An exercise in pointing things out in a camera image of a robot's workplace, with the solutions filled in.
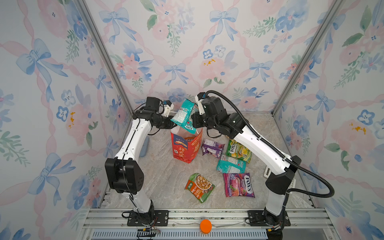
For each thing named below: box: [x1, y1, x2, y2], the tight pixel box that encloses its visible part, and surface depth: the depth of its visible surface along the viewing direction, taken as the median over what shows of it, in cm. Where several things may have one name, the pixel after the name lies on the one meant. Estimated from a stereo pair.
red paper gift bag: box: [170, 126, 204, 164], surface depth 84 cm
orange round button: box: [200, 219, 212, 234], surface depth 66 cm
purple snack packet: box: [201, 138, 225, 158], surface depth 98 cm
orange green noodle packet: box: [184, 173, 216, 204], surface depth 85 cm
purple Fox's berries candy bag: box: [223, 172, 256, 198], surface depth 83 cm
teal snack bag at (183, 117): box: [170, 98, 197, 134], surface depth 72 cm
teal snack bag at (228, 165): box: [216, 154, 247, 174], surface depth 92 cm
